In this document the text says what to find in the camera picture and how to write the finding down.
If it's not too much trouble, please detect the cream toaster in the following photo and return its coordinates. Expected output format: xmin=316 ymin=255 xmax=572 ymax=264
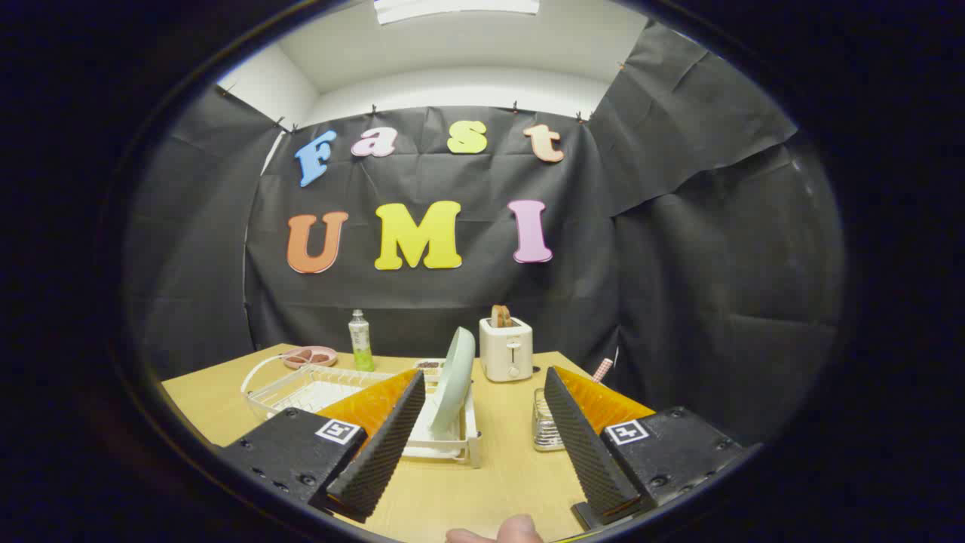
xmin=479 ymin=317 xmax=535 ymax=383

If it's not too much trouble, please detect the metal wire basket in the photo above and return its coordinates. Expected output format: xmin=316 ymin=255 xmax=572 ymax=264
xmin=532 ymin=387 xmax=566 ymax=453

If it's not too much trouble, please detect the small pink plate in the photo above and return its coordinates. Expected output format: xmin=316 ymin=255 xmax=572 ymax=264
xmin=283 ymin=346 xmax=338 ymax=370

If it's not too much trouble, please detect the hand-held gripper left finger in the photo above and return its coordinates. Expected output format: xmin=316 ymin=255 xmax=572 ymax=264
xmin=219 ymin=368 xmax=427 ymax=523

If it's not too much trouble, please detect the white wire dish rack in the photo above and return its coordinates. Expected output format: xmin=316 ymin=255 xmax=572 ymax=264
xmin=241 ymin=353 xmax=483 ymax=468

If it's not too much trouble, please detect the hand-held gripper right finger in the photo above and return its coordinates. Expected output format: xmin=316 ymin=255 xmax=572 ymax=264
xmin=544 ymin=366 xmax=743 ymax=529

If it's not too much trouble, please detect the clear bottle with green label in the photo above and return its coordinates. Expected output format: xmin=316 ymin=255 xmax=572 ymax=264
xmin=348 ymin=309 xmax=375 ymax=372

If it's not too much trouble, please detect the pale green plate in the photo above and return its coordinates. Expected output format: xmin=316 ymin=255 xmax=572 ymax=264
xmin=430 ymin=327 xmax=477 ymax=438

